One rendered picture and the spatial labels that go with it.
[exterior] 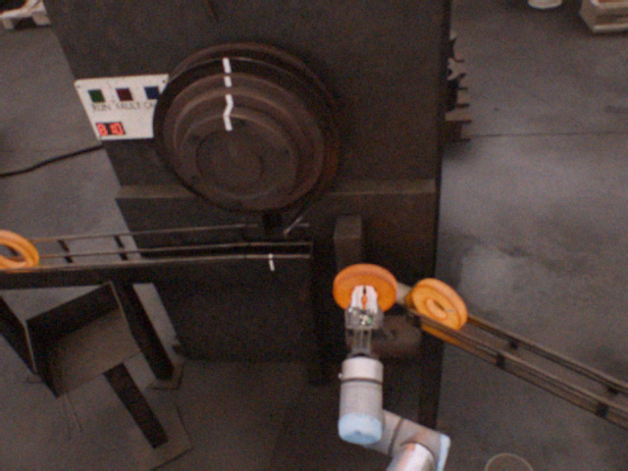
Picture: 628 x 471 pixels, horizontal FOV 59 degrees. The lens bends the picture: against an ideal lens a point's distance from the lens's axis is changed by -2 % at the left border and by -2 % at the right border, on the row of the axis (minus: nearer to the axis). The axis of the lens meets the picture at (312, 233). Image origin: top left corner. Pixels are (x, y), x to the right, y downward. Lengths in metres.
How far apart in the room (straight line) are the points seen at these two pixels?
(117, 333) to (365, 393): 0.84
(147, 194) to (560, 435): 1.59
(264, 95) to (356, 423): 0.74
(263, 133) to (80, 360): 0.89
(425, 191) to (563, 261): 1.22
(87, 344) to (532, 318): 1.67
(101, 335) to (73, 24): 0.88
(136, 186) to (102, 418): 0.99
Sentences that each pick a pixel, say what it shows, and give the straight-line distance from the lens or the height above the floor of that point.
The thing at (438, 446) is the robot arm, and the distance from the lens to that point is 1.34.
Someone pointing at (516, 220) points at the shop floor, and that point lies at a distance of 2.86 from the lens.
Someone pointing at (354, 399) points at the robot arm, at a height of 0.82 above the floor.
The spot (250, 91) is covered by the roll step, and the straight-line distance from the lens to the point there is 1.32.
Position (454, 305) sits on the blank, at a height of 0.76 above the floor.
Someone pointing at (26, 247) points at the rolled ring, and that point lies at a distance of 2.04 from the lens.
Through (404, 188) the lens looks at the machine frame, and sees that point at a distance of 1.62.
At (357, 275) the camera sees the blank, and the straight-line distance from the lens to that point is 1.36.
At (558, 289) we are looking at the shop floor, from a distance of 2.59.
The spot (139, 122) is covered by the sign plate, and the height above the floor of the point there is 1.11.
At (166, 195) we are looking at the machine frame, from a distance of 1.75.
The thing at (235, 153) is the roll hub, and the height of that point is 1.16.
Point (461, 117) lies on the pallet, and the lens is 3.28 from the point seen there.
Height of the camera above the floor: 1.91
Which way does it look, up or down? 43 degrees down
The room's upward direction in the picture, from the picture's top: 8 degrees counter-clockwise
